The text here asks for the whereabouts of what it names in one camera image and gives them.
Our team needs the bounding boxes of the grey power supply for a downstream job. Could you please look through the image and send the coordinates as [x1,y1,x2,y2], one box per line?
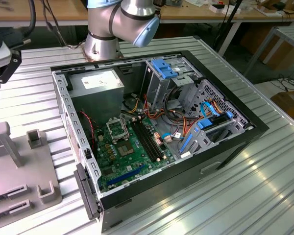
[68,69,125,128]

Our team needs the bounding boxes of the green motherboard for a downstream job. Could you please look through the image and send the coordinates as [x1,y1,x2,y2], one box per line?
[94,117,177,194]

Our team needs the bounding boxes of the brown cardboard box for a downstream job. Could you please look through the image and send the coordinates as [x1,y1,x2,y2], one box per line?
[270,90,294,126]
[259,36,294,74]

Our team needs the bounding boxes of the orange red power wires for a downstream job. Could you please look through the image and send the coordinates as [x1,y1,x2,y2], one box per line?
[143,94,204,139]

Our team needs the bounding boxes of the dark grey case bezel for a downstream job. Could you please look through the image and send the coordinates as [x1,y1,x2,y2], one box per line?
[73,163,104,221]

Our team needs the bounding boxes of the blue wire with beige plug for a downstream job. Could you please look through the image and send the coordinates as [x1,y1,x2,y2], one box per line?
[160,131,184,143]

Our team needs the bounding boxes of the thick black cable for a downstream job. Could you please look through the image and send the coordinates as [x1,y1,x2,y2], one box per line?
[3,0,37,37]

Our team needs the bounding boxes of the blue expansion slot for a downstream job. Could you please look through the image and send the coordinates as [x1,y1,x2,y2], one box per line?
[106,164,146,186]

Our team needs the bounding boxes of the white box with red mark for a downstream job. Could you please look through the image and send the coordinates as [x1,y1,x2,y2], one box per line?
[209,3,241,14]

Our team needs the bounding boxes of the blue plastic drive latch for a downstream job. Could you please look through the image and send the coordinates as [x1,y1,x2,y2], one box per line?
[151,58,179,79]

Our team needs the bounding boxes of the black wire bundle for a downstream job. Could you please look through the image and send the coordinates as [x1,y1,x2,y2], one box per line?
[161,87,187,129]

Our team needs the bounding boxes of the CPU socket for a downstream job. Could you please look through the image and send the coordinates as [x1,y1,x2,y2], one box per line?
[116,139,135,157]

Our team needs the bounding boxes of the metal socket cover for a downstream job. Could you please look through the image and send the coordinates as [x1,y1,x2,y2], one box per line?
[105,117,128,144]

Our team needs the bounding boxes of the grey metal drive cage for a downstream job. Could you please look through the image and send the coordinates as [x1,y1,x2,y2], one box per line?
[140,56,203,112]

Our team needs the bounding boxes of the grey metal disk bay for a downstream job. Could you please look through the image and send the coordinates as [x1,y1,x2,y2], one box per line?
[177,115,247,160]

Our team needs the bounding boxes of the blue disk carrier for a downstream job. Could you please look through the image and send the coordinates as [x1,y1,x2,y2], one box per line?
[196,111,234,130]

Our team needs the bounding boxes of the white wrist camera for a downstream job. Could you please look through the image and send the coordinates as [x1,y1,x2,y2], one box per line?
[0,40,12,72]

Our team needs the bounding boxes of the black case fan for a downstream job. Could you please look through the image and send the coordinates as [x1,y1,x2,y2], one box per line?
[77,109,97,149]

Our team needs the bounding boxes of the wire locking lever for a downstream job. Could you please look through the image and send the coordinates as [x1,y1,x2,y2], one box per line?
[122,114,128,141]

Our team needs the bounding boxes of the black RAM slot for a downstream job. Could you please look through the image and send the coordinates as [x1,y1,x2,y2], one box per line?
[130,121,156,162]
[133,121,159,161]
[136,121,162,160]
[139,120,165,159]

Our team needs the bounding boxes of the black camera bracket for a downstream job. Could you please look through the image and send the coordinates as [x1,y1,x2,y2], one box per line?
[0,23,23,84]

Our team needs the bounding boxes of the grey metal frame table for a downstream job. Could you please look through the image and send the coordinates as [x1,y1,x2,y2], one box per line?
[244,25,294,78]

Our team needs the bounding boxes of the twisted multicoloured fan wire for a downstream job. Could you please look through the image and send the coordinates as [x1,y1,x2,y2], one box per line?
[78,110,98,130]

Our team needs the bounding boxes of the grey parts rack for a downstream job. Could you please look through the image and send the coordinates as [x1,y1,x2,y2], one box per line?
[0,121,63,232]

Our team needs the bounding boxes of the black PC case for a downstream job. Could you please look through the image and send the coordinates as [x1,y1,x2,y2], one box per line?
[50,50,270,233]

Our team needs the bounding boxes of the wooden desk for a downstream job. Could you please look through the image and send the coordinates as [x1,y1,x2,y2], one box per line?
[0,0,294,27]

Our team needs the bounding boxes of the yellow black power wires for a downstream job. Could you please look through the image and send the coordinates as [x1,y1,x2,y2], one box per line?
[121,94,142,116]

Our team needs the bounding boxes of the light blue data cable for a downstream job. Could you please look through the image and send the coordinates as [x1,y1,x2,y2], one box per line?
[199,101,222,121]

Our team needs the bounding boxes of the blue plastic bay rail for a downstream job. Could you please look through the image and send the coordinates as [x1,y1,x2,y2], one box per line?
[178,132,199,155]

